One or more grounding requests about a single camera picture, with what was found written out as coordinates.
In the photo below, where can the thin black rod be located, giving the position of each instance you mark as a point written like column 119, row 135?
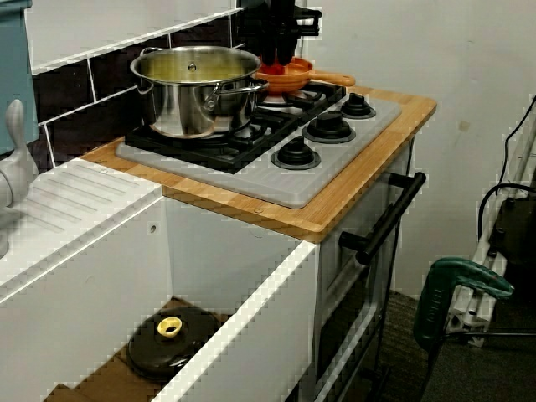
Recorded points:
column 502, row 333

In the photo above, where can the black burner grate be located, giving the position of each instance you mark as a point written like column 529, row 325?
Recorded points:
column 251, row 142

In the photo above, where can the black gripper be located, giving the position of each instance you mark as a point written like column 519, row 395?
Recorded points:
column 282, row 12

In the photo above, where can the red toy pepper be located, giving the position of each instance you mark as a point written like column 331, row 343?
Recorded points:
column 274, row 69

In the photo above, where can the teal plastic container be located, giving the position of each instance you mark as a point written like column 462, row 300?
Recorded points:
column 14, row 84

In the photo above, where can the orange toy frying pan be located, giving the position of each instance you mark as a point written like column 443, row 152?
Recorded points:
column 293, row 81

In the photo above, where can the grey toy faucet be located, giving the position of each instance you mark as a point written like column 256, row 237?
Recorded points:
column 19, row 167

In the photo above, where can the stainless steel pot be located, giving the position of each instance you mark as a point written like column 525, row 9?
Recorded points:
column 184, row 109

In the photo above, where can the white aluminium frame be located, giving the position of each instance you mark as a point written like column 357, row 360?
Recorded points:
column 460, row 310

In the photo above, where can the white oven cabinet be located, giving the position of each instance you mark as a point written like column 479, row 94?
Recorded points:
column 331, row 268

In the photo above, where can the brown cardboard sheet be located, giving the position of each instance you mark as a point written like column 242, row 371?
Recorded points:
column 104, row 381

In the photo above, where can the green power tool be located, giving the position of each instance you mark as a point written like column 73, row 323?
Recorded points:
column 431, row 305

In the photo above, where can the grey stove top panel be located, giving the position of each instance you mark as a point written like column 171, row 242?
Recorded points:
column 293, row 184

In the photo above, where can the black stove knob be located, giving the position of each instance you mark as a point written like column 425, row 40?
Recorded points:
column 296, row 153
column 328, row 125
column 358, row 106

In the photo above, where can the dark lid with yellow knob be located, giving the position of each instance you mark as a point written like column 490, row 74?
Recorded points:
column 188, row 339

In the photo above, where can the dark box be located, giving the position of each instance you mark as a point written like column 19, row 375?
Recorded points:
column 519, row 226

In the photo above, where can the white sink unit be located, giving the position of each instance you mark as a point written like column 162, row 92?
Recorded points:
column 251, row 335

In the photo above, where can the wooden countertop board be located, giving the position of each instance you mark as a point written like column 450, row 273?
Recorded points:
column 356, row 197

